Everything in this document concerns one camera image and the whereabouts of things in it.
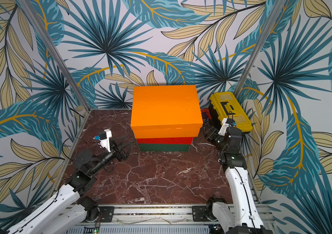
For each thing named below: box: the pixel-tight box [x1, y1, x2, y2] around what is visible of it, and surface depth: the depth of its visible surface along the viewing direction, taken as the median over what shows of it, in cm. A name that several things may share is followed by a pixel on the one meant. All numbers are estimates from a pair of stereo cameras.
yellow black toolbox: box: [208, 91, 254, 133], surface depth 102 cm
